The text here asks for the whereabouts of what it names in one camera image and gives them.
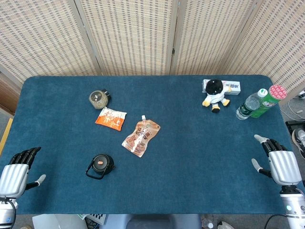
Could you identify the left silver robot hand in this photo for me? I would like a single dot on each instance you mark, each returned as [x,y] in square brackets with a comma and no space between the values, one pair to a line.
[13,177]

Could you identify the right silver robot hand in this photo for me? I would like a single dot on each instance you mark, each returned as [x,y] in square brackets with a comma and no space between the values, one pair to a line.
[283,167]

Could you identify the black electric kettle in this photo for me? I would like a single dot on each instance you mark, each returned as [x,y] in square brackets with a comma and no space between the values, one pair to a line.
[100,165]

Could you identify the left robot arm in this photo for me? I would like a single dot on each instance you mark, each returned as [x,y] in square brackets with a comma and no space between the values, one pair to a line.
[6,212]

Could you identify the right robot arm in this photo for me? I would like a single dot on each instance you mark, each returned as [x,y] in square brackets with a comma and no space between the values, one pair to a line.
[292,205]

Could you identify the grey sneaker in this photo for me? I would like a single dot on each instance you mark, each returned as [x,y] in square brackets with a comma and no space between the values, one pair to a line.
[299,141]

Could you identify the green can with pink lid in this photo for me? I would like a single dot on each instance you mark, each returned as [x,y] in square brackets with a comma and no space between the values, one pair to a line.
[268,101]

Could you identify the clear water bottle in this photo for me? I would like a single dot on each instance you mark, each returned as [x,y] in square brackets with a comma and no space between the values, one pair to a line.
[249,105]

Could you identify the white carton box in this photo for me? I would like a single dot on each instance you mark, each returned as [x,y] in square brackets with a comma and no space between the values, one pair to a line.
[234,88]

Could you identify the black-headed plush doll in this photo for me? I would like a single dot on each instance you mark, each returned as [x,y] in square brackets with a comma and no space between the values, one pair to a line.
[216,93]

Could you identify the orange snack packet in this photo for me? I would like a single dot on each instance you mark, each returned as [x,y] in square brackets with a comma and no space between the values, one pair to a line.
[110,118]

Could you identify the glass jar with black lid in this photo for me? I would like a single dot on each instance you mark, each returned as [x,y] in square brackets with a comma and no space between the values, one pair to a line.
[98,99]

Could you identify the brown spout pouch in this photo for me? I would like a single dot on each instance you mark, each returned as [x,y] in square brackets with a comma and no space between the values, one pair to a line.
[141,137]

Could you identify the woven folding screen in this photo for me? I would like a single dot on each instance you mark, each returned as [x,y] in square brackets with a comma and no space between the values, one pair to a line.
[133,35]

